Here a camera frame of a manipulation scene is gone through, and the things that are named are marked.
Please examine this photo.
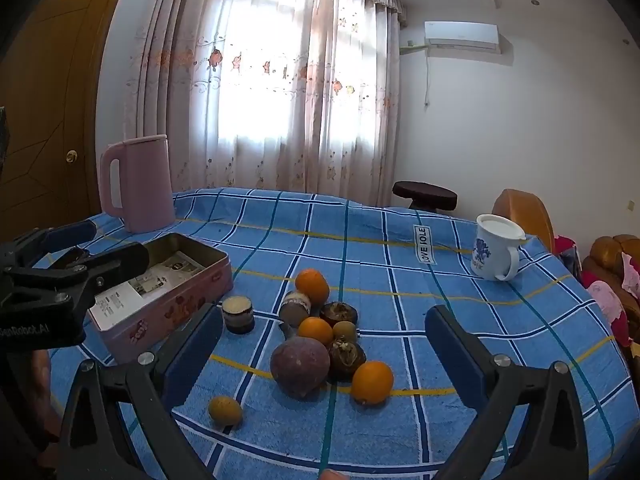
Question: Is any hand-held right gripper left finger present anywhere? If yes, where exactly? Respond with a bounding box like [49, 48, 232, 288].
[57, 301, 224, 480]

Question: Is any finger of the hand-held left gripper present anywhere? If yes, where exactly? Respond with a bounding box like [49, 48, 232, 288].
[12, 221, 99, 262]
[51, 241, 151, 292]

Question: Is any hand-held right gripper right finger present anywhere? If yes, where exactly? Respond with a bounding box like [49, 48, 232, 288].
[425, 304, 590, 480]

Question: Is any pink floral tin box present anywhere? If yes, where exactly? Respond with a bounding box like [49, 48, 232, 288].
[86, 232, 234, 365]

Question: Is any small yellow fruit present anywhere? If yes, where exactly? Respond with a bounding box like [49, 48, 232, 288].
[208, 395, 244, 428]

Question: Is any orange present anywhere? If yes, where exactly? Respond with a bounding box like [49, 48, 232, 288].
[351, 360, 395, 406]
[295, 268, 331, 308]
[297, 316, 334, 347]

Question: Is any dark mangosteen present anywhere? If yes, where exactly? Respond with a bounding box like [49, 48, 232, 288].
[320, 301, 359, 327]
[327, 338, 367, 382]

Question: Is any brown kiwi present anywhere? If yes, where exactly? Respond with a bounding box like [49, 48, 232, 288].
[332, 320, 359, 343]

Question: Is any brown striped jar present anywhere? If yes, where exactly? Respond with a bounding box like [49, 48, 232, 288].
[278, 290, 313, 331]

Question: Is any printed paper leaflet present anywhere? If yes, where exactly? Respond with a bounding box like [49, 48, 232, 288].
[95, 252, 203, 332]

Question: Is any pink electric kettle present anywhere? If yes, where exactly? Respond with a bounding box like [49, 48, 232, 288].
[98, 134, 177, 234]

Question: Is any white mug with blue print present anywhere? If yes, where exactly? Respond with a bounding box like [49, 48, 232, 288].
[470, 213, 526, 282]

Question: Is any brown wooden door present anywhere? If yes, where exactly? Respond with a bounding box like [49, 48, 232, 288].
[0, 0, 126, 231]

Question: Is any brown wooden chair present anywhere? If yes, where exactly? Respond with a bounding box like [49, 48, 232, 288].
[492, 188, 556, 253]

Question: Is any dark round stool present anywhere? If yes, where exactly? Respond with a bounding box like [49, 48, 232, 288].
[392, 180, 458, 212]

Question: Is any sheer floral curtain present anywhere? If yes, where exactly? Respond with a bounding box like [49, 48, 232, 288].
[125, 0, 408, 206]

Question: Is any white air conditioner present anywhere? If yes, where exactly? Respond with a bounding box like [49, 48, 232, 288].
[424, 21, 501, 54]

